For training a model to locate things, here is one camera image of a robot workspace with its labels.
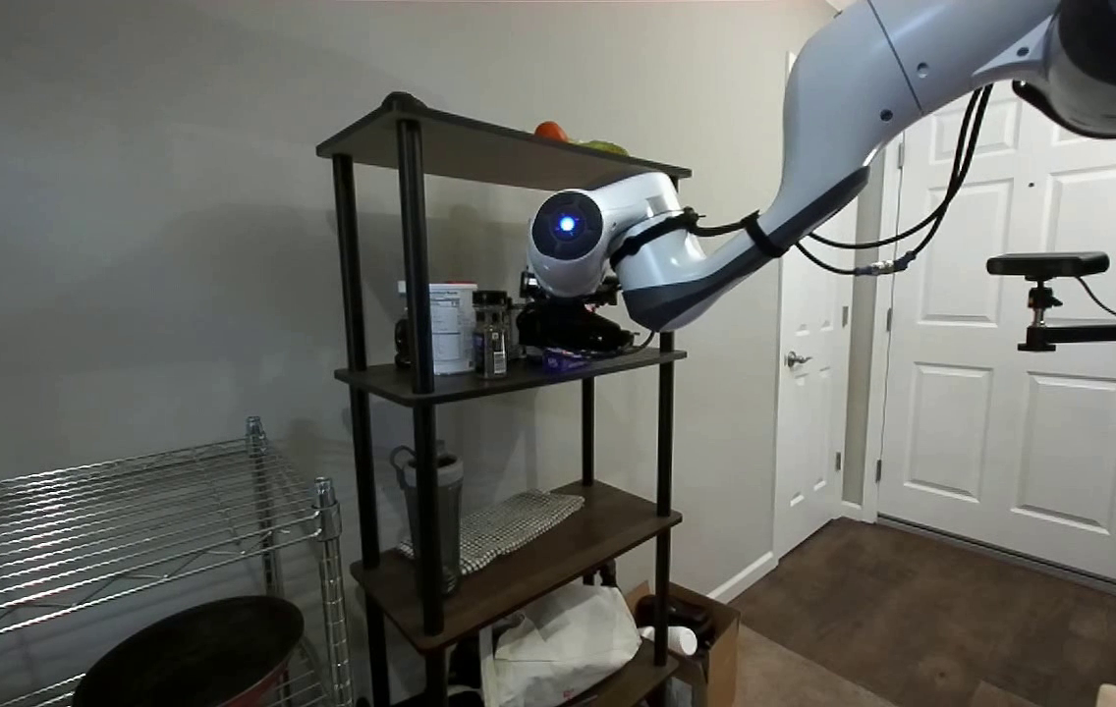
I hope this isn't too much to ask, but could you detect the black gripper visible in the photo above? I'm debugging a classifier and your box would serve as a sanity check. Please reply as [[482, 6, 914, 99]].
[[515, 270, 633, 353]]

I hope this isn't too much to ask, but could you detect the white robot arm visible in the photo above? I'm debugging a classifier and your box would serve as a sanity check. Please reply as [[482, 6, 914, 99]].
[[528, 0, 1116, 331]]

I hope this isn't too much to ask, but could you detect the white container on shelf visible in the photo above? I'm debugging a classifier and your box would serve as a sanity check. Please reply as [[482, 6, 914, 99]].
[[392, 281, 477, 379]]

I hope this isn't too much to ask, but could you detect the dark wood shelving unit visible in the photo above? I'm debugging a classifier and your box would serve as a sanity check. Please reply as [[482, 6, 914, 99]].
[[319, 96, 689, 707]]

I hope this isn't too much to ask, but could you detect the green fruit on top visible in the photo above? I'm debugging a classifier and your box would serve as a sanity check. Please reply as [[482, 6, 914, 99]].
[[582, 142, 630, 159]]

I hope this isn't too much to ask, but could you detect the grey tumbler bottle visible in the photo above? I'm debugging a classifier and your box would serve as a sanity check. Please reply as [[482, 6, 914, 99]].
[[391, 450, 463, 594]]

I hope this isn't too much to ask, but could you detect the orange fruit on top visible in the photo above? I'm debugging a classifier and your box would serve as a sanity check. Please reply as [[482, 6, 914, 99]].
[[531, 122, 571, 147]]

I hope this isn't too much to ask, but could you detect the folded grey dish cloth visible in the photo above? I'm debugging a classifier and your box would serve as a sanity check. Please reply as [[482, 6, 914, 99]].
[[459, 490, 584, 575]]

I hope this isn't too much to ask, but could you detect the white closet door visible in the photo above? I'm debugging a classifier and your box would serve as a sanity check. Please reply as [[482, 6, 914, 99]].
[[776, 252, 849, 553]]

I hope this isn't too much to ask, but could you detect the white plastic bag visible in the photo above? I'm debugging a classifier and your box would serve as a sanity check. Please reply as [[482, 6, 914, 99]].
[[480, 586, 641, 707]]

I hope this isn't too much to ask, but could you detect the dark round bowl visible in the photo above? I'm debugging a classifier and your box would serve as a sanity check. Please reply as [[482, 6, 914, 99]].
[[72, 596, 301, 707]]

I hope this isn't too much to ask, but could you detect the white panel door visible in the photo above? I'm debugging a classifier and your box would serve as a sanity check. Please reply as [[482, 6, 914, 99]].
[[882, 96, 1116, 583]]

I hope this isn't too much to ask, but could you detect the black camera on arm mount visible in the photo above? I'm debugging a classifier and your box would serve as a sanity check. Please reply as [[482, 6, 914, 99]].
[[983, 249, 1116, 371]]

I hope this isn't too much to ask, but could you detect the chrome wire rack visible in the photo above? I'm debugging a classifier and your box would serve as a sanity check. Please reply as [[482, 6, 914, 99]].
[[0, 433, 354, 707]]

